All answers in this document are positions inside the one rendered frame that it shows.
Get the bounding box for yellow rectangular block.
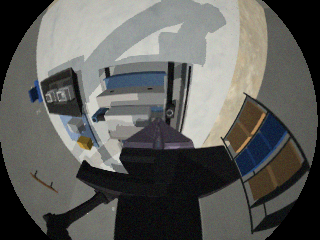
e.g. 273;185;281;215
77;136;94;150

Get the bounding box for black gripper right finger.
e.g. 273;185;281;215
158;117;195;150

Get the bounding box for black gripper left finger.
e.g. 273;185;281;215
122;117;158;150

